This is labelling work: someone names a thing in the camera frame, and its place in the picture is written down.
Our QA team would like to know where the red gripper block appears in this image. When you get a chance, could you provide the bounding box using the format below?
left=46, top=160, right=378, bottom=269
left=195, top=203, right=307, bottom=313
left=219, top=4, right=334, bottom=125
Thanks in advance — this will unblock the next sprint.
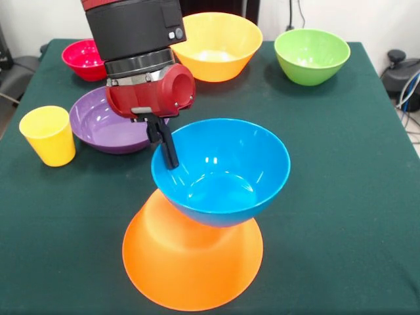
left=105, top=63, right=197, bottom=170

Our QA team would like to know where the opaque blue bowl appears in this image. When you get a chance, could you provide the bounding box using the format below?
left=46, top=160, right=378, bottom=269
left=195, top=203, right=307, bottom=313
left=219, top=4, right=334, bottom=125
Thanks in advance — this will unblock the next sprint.
left=150, top=118, right=291, bottom=228

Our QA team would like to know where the large orange bowl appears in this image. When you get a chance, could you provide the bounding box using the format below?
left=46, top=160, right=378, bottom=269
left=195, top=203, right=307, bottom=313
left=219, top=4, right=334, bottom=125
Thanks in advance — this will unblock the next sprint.
left=169, top=12, right=264, bottom=83
left=121, top=188, right=264, bottom=312

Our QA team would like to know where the green bowl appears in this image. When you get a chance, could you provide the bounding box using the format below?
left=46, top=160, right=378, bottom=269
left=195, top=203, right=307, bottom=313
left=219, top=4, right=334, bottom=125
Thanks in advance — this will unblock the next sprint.
left=274, top=28, right=351, bottom=87

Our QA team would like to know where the wide purple bowl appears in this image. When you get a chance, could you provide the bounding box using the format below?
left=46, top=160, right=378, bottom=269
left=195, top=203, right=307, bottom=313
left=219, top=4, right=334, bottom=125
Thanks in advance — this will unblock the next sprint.
left=69, top=85, right=170, bottom=155

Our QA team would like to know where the yellow cup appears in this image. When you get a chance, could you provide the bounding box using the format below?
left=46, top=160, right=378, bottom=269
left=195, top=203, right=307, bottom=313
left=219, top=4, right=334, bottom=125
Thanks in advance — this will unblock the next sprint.
left=18, top=105, right=77, bottom=167

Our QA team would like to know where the pink bowl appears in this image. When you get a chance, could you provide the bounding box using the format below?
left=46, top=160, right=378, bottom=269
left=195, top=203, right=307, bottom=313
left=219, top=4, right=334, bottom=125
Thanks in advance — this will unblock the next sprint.
left=61, top=39, right=108, bottom=82

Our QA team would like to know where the dark green tablecloth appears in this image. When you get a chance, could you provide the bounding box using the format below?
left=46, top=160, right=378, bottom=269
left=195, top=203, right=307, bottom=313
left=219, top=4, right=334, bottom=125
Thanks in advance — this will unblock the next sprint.
left=0, top=38, right=420, bottom=315

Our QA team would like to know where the black wall cable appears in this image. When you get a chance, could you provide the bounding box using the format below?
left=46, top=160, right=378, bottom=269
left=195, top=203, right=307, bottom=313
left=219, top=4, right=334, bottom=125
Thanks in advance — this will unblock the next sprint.
left=287, top=0, right=306, bottom=33

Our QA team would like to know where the bundle of floor cables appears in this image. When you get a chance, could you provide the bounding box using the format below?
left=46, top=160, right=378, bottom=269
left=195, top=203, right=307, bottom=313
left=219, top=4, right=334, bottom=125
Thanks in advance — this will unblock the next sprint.
left=395, top=72, right=420, bottom=135

